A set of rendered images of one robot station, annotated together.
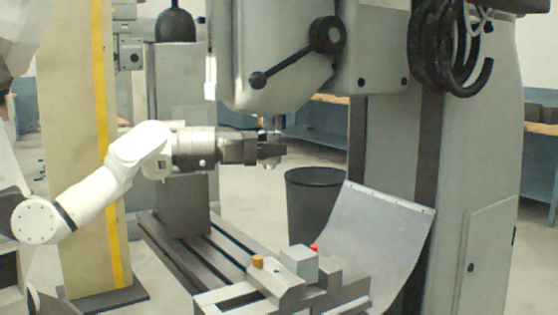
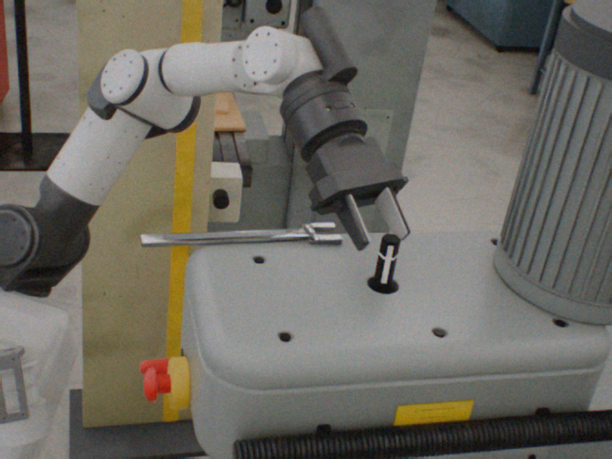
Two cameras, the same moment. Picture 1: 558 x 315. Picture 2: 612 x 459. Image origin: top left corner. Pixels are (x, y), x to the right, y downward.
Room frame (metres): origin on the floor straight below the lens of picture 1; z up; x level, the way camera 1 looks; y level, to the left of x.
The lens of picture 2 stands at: (0.02, -0.13, 2.43)
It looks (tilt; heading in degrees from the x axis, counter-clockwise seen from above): 31 degrees down; 17
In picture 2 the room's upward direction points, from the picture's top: 8 degrees clockwise
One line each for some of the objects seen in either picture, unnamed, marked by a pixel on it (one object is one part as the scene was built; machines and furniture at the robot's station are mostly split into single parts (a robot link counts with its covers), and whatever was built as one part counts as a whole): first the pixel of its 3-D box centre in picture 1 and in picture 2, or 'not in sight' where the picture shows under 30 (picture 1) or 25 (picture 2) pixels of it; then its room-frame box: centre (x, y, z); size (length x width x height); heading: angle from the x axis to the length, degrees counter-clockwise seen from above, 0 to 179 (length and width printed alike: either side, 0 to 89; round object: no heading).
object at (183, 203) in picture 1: (180, 192); not in sight; (1.22, 0.29, 1.01); 0.22 x 0.12 x 0.20; 26
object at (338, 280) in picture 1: (285, 292); not in sight; (0.73, -0.02, 0.97); 0.35 x 0.15 x 0.11; 122
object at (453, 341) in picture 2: not in sight; (383, 338); (0.84, 0.00, 1.81); 0.47 x 0.26 x 0.16; 124
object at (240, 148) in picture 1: (223, 149); not in sight; (0.82, 0.10, 1.24); 0.13 x 0.12 x 0.10; 9
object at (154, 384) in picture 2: not in sight; (158, 384); (0.69, 0.22, 1.76); 0.04 x 0.03 x 0.04; 34
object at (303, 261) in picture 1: (298, 265); not in sight; (0.74, -0.05, 1.02); 0.06 x 0.05 x 0.06; 32
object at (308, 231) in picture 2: not in sight; (242, 236); (0.83, 0.19, 1.89); 0.24 x 0.04 x 0.01; 126
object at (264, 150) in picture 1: (271, 151); not in sight; (0.80, 0.01, 1.24); 0.06 x 0.02 x 0.03; 99
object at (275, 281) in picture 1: (274, 280); not in sight; (0.71, 0.00, 1.00); 0.12 x 0.06 x 0.04; 32
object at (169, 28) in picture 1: (174, 25); not in sight; (0.73, 0.17, 1.47); 0.07 x 0.07 x 0.06
